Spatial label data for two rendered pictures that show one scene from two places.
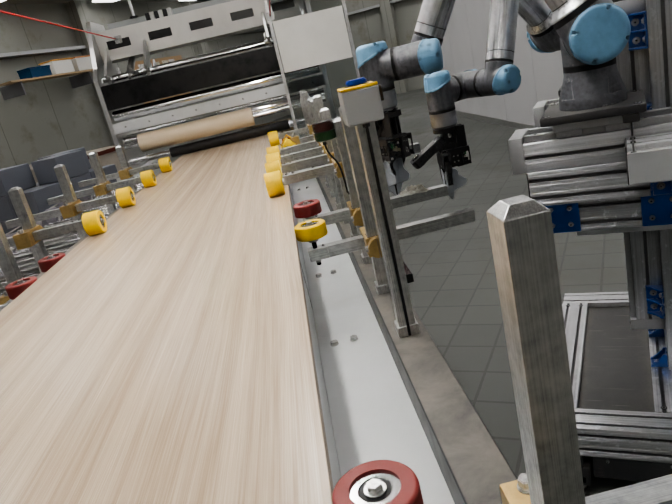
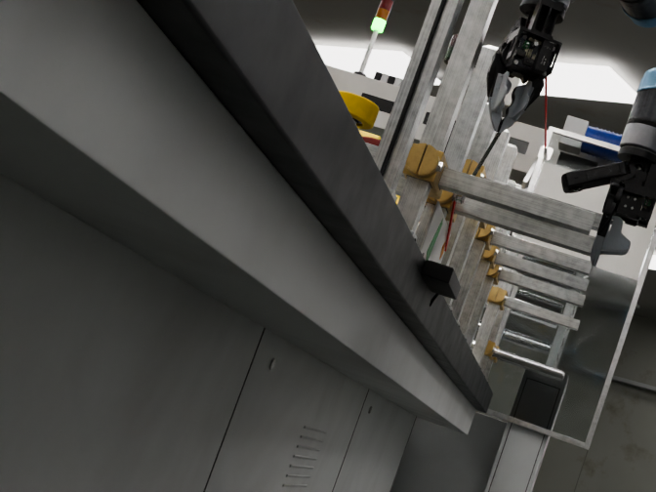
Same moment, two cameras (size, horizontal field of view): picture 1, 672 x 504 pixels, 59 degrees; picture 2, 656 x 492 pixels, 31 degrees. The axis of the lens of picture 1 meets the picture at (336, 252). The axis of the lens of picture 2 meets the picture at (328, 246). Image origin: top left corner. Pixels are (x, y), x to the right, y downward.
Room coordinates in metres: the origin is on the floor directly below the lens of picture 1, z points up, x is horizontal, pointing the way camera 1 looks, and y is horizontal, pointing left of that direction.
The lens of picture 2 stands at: (-0.36, -0.48, 0.42)
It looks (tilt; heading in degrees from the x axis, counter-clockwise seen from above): 7 degrees up; 15
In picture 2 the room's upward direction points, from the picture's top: 20 degrees clockwise
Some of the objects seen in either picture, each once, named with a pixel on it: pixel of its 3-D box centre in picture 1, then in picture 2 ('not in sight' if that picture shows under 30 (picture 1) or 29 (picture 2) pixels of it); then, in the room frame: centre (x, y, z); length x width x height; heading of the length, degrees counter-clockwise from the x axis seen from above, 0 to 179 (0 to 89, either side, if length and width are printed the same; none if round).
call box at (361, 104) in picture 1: (360, 105); not in sight; (1.15, -0.11, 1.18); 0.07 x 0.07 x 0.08; 2
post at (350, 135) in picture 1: (366, 202); (447, 102); (1.41, -0.10, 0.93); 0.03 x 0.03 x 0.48; 2
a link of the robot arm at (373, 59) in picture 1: (375, 67); not in sight; (1.44, -0.19, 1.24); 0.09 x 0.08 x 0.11; 72
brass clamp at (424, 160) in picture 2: (374, 240); (426, 170); (1.43, -0.10, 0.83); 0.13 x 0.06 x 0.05; 2
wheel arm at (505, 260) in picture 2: (326, 140); (493, 255); (2.70, -0.07, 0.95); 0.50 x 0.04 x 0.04; 92
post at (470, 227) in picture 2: (338, 173); (467, 231); (2.16, -0.08, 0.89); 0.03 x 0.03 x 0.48; 2
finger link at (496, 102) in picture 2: (391, 179); (501, 99); (1.43, -0.17, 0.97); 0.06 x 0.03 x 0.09; 22
